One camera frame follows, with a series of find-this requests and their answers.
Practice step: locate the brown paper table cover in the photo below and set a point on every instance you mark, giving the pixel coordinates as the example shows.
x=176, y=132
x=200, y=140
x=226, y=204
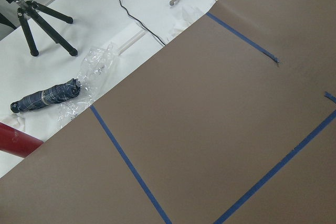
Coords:
x=231, y=122

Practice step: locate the clear plastic wrapper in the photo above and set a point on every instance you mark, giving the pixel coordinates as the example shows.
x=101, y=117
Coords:
x=92, y=75

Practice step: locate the folded dark blue umbrella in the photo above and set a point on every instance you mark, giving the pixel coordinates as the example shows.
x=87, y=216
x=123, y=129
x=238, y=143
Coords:
x=55, y=95

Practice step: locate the red cylinder tube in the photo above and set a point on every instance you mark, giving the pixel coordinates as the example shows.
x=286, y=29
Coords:
x=18, y=143

